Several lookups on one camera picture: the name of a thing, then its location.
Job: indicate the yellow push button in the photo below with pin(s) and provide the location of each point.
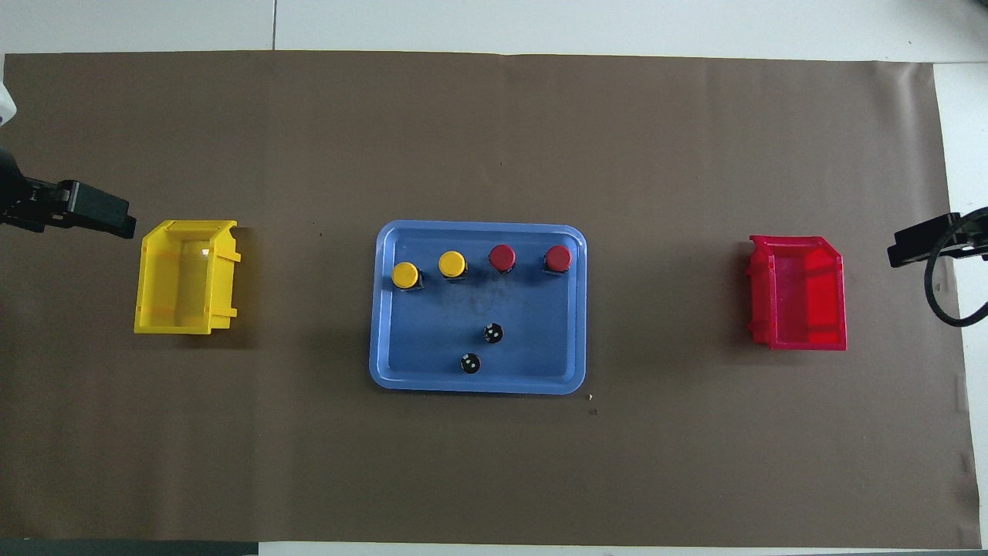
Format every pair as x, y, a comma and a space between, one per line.
405, 274
452, 263

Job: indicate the brown paper table mat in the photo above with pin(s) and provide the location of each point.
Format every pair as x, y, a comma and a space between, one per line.
494, 116

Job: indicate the small black button part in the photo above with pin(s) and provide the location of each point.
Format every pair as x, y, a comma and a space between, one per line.
470, 363
493, 333

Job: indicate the red plastic bin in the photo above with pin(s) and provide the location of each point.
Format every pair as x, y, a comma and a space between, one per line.
803, 309

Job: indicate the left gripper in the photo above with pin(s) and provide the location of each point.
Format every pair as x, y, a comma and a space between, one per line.
9, 185

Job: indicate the red push button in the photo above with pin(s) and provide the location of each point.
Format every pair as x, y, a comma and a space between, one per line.
558, 257
502, 256

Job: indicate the blue plastic tray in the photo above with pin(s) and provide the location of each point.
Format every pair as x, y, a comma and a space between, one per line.
432, 347

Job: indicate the yellow plastic bin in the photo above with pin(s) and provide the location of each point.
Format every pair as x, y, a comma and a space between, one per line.
150, 293

